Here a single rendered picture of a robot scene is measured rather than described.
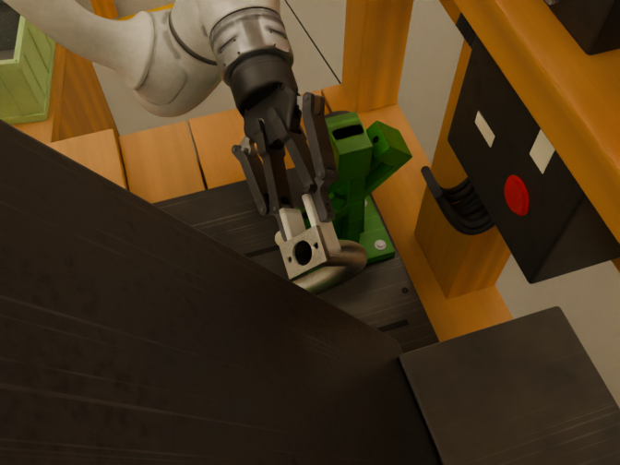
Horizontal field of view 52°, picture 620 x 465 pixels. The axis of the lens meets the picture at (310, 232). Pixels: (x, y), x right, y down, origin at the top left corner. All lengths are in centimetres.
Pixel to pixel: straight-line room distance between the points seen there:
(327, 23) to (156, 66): 206
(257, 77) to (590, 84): 39
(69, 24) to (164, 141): 49
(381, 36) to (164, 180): 47
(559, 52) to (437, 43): 238
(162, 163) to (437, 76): 165
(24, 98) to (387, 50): 76
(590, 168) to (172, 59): 58
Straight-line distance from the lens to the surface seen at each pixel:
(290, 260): 68
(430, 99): 259
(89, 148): 128
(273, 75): 72
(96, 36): 86
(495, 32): 49
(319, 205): 67
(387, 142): 90
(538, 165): 50
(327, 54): 273
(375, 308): 103
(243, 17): 76
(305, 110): 69
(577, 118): 42
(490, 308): 109
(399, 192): 118
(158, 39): 86
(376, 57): 121
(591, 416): 66
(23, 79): 143
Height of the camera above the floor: 183
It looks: 58 degrees down
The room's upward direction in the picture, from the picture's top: straight up
